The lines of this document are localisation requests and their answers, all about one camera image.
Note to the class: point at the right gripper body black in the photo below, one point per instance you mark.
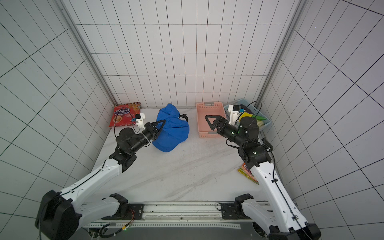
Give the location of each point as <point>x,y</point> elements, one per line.
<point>220,126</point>

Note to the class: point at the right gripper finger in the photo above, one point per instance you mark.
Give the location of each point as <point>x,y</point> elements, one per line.
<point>213,125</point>
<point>212,118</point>

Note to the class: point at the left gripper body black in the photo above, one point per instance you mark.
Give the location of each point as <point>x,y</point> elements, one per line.
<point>152,130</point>

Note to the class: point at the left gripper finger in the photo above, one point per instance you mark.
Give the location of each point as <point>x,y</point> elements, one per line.
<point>157,124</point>
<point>158,132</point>

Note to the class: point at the blue baseball cap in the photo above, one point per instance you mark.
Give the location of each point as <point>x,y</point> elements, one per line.
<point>173,133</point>

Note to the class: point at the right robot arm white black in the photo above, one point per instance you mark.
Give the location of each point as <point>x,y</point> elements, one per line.
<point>286,222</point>

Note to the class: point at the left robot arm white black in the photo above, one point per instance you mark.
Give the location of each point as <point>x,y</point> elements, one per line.
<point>62,213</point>

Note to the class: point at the green toy vegetable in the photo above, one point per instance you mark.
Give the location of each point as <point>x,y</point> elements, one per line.
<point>260,121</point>

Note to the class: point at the yellow toy corn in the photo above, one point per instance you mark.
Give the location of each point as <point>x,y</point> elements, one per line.
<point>245,114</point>

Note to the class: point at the dark purple toy eggplant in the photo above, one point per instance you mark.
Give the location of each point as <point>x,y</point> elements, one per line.
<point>245,109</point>

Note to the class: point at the light blue plastic basket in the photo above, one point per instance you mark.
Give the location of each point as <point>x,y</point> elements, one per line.
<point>254,107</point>

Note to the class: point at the red cookie snack bag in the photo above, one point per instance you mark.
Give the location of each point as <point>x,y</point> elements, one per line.
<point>125,115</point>

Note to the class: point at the colourful candy bag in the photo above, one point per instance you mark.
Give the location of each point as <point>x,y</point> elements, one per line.
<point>247,173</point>

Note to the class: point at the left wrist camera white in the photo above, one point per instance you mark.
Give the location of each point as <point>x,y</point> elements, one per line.
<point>140,120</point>

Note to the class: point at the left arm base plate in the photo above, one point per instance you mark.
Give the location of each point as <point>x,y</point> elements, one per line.
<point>127,212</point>

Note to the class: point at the aluminium mounting rail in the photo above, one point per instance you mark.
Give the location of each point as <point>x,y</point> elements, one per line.
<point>190,214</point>

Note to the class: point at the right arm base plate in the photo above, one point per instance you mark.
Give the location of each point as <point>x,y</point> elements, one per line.
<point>230,212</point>

